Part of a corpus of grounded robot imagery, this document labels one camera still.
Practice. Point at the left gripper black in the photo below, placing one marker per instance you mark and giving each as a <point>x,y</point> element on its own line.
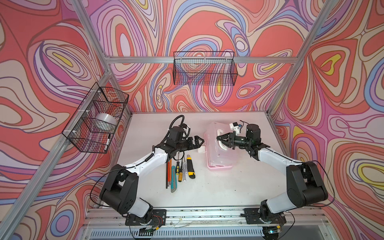
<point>197,146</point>

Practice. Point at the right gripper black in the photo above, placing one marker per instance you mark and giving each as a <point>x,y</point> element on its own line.
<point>230,137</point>

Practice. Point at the pink plastic tool box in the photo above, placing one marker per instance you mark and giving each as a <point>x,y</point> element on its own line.
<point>219,157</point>

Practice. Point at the black yellow box cutter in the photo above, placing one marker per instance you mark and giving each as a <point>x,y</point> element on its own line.
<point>190,168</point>

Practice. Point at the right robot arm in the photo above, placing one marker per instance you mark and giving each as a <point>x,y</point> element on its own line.
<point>304,183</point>

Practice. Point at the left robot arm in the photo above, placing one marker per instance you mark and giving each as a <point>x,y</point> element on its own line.
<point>121,185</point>

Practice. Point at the black yellow screwdriver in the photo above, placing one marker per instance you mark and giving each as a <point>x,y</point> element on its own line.
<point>178,168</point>

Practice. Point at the teal utility knife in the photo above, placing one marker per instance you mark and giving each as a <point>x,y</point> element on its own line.
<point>174,179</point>

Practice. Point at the marker pen in basket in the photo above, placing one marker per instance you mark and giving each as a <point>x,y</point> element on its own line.
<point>107,142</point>

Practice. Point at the silver tape roll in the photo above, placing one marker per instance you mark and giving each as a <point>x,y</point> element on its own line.
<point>106,118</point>

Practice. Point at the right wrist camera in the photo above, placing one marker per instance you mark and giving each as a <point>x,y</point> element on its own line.
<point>236,127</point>

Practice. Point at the amber handled screwdriver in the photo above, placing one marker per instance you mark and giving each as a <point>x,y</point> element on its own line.
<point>180,178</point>

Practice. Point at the back wall wire basket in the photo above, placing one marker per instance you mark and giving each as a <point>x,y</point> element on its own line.
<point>204,68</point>

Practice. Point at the wall wire basket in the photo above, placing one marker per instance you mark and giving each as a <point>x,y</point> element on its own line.
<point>204,68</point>
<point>84,131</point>

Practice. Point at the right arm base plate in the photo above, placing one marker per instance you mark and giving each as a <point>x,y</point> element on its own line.
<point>257,216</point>

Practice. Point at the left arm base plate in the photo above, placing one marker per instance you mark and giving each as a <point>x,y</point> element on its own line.
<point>155,218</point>

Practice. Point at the left wall wire basket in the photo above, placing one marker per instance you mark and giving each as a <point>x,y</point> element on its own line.
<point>84,131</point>

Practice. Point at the aluminium front rail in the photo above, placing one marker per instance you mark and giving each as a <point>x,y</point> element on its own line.
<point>218,216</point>

